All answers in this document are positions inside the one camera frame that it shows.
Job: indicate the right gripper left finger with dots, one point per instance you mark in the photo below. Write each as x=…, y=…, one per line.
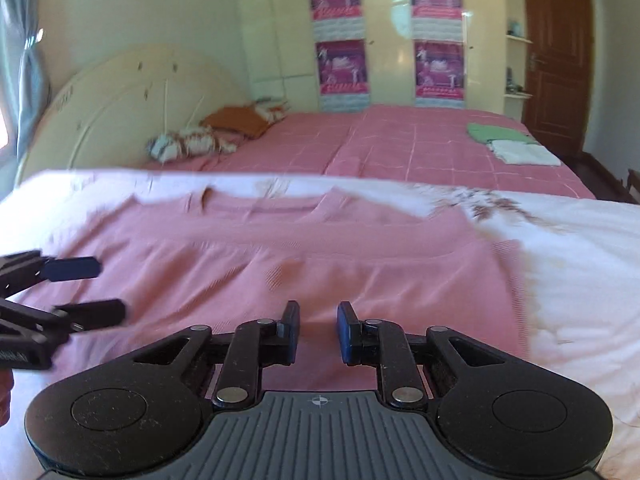
x=246, y=352

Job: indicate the upper right pink poster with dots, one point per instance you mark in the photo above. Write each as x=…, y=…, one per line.
x=437, y=20

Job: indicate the lower left pink poster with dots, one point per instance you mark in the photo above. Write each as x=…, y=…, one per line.
x=343, y=76

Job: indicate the wooden chair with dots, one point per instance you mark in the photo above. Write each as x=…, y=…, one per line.
x=633, y=185

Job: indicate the green folded cloth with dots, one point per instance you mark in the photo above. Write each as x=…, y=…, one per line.
x=485, y=134

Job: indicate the pink sweater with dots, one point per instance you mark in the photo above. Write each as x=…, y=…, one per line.
x=216, y=260

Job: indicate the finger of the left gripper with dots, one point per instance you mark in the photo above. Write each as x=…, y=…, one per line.
x=23, y=270
x=18, y=321

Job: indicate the cream wardrobe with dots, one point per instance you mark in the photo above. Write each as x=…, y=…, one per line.
x=281, y=57

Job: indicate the upper left pink poster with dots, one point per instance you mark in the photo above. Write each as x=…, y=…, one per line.
x=337, y=20

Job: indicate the white folded cloth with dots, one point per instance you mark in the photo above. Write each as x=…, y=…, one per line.
x=521, y=153

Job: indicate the pink poster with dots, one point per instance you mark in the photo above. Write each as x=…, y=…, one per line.
x=337, y=20
x=439, y=74
x=343, y=76
x=437, y=20

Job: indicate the cream round headboard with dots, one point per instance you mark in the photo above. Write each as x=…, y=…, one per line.
x=107, y=113

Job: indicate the floral patterned pillow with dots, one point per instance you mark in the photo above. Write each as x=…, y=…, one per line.
x=189, y=143

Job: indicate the white floral bed sheet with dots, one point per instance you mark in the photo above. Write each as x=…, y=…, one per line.
x=579, y=265

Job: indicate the brown wooden door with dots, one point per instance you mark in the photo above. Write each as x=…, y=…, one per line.
x=559, y=73

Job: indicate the blue curtain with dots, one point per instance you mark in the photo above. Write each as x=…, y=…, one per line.
x=24, y=80

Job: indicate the pink checked bed cover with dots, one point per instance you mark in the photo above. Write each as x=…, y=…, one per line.
x=418, y=145

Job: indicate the left hand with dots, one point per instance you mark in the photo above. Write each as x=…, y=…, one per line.
x=6, y=386

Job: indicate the orange brown pillow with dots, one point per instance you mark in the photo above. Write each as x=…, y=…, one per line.
x=239, y=119

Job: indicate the corner shelf unit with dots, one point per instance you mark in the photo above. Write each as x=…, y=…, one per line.
x=517, y=48

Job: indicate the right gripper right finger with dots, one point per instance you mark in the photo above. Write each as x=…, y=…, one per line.
x=382, y=345

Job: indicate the lower right pink poster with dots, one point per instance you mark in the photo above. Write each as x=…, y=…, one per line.
x=439, y=74

